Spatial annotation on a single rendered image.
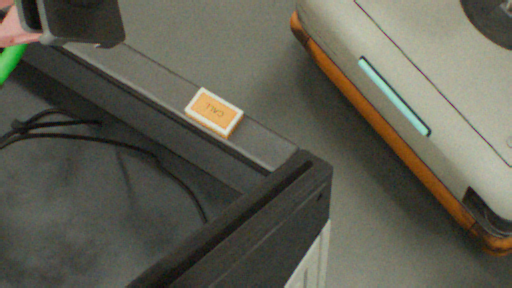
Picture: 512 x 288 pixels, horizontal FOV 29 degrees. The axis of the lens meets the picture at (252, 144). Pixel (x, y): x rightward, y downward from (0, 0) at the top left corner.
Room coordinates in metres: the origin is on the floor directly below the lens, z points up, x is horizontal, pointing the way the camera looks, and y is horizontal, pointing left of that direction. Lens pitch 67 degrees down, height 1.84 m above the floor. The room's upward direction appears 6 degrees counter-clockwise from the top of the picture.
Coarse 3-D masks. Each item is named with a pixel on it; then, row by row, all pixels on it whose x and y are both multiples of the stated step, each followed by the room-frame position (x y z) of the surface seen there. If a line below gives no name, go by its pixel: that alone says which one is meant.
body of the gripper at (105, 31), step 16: (48, 0) 0.36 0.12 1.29; (64, 0) 0.36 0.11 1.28; (80, 0) 0.36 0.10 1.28; (96, 0) 0.36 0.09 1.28; (112, 0) 0.37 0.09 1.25; (48, 16) 0.34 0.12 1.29; (64, 16) 0.35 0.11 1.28; (80, 16) 0.35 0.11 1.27; (96, 16) 0.36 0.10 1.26; (112, 16) 0.36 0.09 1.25; (48, 32) 0.33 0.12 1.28; (64, 32) 0.34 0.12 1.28; (80, 32) 0.34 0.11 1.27; (96, 32) 0.35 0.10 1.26; (112, 32) 0.35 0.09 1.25; (112, 48) 0.35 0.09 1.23
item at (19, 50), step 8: (8, 48) 0.38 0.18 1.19; (16, 48) 0.38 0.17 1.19; (24, 48) 0.38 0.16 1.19; (0, 56) 0.38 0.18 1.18; (8, 56) 0.38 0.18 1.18; (16, 56) 0.38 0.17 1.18; (0, 64) 0.37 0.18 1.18; (8, 64) 0.37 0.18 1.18; (16, 64) 0.37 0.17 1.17; (0, 72) 0.37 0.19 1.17; (8, 72) 0.37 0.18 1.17; (0, 80) 0.37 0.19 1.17
